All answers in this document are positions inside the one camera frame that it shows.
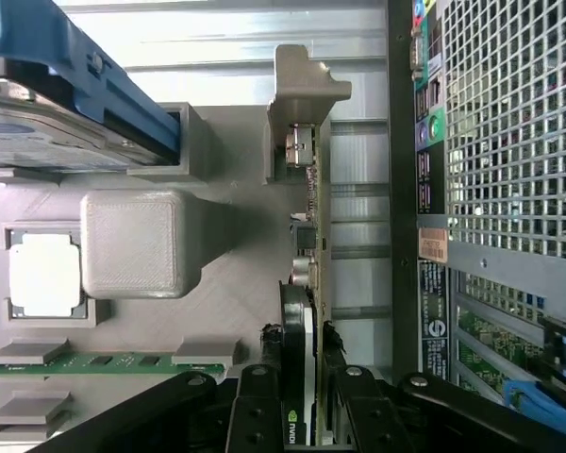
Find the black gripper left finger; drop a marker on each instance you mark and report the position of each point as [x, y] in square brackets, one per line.
[257, 410]

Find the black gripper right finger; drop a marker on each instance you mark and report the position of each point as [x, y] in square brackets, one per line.
[368, 415]

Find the grey plastic parts rack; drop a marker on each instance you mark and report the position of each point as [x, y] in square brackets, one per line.
[236, 302]

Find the green RAM stick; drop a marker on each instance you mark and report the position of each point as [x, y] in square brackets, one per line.
[113, 362]

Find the blue case latch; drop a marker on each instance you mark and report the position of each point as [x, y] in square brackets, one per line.
[528, 398]

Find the silver CPU chip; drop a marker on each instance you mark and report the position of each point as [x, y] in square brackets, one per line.
[42, 273]

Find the dark grey PC case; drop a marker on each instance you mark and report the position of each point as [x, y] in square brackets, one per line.
[500, 141]

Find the hard disk in blue caddy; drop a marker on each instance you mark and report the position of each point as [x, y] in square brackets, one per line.
[52, 141]

